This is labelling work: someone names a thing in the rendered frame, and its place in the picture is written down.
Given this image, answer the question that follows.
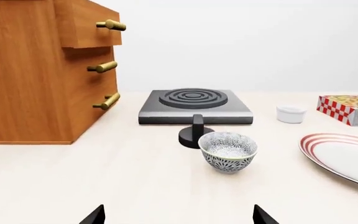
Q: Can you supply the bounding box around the white ramekin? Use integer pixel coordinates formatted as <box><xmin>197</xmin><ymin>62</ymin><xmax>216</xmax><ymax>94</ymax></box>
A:
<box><xmin>275</xmin><ymin>105</ymin><xmax>308</xmax><ymax>124</ymax></box>

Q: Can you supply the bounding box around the black stove knob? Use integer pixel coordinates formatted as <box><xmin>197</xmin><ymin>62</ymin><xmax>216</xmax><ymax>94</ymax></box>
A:
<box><xmin>178</xmin><ymin>114</ymin><xmax>216</xmax><ymax>149</ymax></box>

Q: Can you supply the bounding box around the brass drawer handle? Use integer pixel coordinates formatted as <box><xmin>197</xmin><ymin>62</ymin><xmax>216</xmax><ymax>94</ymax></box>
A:
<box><xmin>96</xmin><ymin>19</ymin><xmax>127</xmax><ymax>32</ymax></box>
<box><xmin>86</xmin><ymin>61</ymin><xmax>119</xmax><ymax>74</ymax></box>
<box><xmin>92</xmin><ymin>92</ymin><xmax>121</xmax><ymax>110</ymax></box>

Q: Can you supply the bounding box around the red and white checkered box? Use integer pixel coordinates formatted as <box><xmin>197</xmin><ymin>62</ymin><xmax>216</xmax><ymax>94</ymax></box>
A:
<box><xmin>316</xmin><ymin>93</ymin><xmax>358</xmax><ymax>127</ymax></box>

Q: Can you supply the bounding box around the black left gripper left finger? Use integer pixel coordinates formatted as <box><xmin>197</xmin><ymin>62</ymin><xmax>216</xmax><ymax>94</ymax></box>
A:
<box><xmin>78</xmin><ymin>203</ymin><xmax>106</xmax><ymax>224</ymax></box>

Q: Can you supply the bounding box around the wooden cabinet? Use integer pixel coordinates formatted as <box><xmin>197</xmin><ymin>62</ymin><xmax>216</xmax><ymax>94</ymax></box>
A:
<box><xmin>0</xmin><ymin>0</ymin><xmax>123</xmax><ymax>146</ymax></box>

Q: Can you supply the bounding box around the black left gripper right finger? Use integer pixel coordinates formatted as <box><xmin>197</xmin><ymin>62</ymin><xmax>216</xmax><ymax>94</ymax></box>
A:
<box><xmin>253</xmin><ymin>203</ymin><xmax>280</xmax><ymax>224</ymax></box>

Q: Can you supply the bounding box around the white plate with red rings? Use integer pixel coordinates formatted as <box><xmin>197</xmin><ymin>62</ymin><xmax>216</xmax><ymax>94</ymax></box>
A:
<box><xmin>298</xmin><ymin>133</ymin><xmax>358</xmax><ymax>190</ymax></box>

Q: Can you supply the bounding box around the black and white patterned bowl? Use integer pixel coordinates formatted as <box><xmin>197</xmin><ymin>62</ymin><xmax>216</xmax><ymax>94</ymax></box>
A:
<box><xmin>198</xmin><ymin>131</ymin><xmax>259</xmax><ymax>175</ymax></box>

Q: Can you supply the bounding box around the grey flat stove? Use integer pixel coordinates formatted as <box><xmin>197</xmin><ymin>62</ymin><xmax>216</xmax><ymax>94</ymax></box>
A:
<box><xmin>138</xmin><ymin>87</ymin><xmax>254</xmax><ymax>126</ymax></box>

